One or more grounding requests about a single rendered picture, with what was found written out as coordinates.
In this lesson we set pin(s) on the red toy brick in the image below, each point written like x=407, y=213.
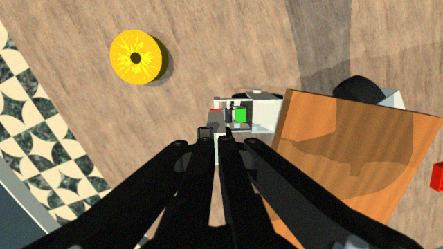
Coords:
x=437, y=177

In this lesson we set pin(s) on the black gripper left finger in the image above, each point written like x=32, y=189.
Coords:
x=121, y=218

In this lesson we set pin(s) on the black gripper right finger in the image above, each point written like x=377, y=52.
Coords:
x=315, y=217

